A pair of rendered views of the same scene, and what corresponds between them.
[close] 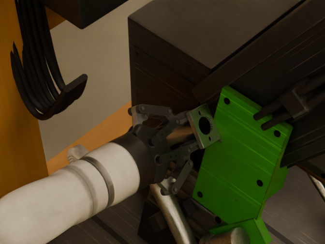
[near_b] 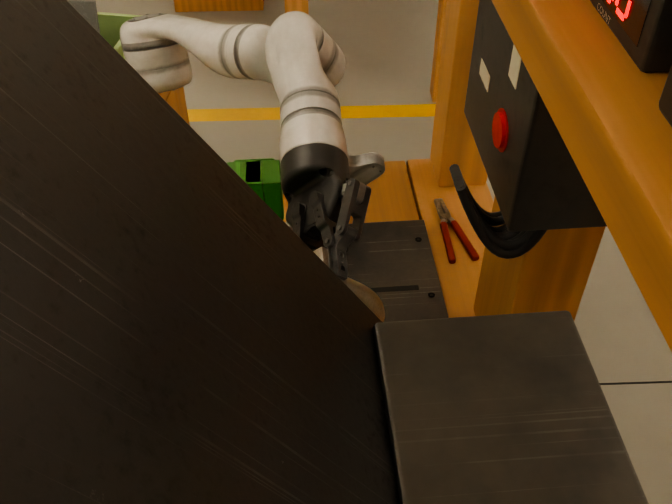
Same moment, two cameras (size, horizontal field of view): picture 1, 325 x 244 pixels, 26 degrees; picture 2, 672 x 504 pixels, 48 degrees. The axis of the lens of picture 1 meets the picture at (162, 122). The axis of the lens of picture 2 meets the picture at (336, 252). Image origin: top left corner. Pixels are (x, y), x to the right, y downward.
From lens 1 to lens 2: 1.13 m
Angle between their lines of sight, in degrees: 79
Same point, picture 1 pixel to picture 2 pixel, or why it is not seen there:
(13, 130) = not seen: hidden behind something
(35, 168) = (504, 305)
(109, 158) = (307, 122)
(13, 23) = not seen: hidden behind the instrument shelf
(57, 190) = (296, 61)
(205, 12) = (501, 401)
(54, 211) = (279, 53)
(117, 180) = (285, 127)
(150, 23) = (528, 321)
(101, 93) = not seen: outside the picture
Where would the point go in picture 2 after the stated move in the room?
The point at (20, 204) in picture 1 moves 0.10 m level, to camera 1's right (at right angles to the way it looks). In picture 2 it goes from (292, 18) to (228, 51)
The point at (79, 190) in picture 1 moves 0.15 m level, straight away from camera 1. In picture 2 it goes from (290, 85) to (410, 124)
